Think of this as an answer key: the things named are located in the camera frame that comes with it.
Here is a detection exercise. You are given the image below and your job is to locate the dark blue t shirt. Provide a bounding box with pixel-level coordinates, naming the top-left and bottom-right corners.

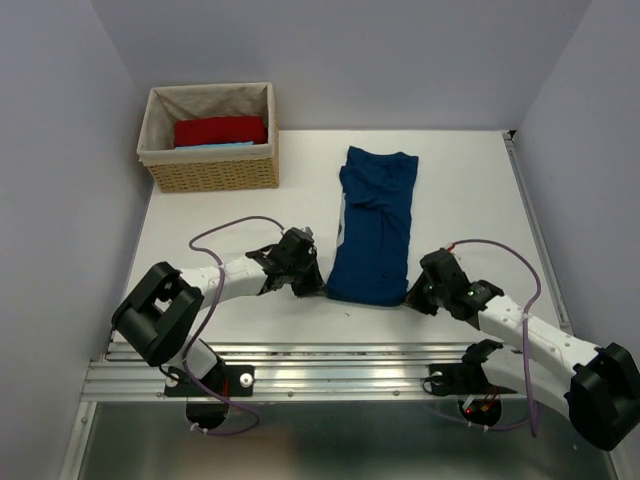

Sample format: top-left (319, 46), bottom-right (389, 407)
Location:
top-left (326, 146), bottom-right (419, 307)

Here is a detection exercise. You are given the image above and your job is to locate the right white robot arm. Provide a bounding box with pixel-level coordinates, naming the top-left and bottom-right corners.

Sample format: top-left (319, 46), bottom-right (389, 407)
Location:
top-left (405, 248), bottom-right (639, 451)

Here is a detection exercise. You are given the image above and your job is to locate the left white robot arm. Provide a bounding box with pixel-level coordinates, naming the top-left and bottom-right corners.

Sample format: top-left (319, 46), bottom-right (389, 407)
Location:
top-left (112, 228), bottom-right (324, 394)

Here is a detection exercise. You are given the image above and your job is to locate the rolled light blue t shirt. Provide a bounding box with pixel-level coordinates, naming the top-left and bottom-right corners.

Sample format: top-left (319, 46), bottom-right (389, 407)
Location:
top-left (174, 141), bottom-right (254, 150)

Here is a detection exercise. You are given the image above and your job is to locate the wicker basket with liner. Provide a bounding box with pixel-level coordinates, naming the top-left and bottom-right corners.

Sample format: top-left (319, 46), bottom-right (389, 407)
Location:
top-left (137, 82), bottom-right (280, 193)

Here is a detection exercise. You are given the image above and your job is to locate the rolled red t shirt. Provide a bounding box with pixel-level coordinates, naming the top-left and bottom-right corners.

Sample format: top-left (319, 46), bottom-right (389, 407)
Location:
top-left (173, 116), bottom-right (268, 147)

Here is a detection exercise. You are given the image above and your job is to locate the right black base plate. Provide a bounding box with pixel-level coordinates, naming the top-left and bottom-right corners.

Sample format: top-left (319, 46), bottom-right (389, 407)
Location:
top-left (422, 361), bottom-right (515, 397)

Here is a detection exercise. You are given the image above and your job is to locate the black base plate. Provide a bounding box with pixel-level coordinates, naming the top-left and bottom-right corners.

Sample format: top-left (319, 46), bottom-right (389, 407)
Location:
top-left (159, 364), bottom-right (255, 398)
top-left (422, 361), bottom-right (515, 397)

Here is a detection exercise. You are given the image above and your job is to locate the aluminium rail frame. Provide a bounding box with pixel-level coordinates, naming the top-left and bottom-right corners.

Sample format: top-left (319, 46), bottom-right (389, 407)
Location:
top-left (79, 130), bottom-right (611, 401)

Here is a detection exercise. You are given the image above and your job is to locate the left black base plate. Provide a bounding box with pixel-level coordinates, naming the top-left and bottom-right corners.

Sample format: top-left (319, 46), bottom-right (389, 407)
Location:
top-left (159, 364), bottom-right (255, 398)

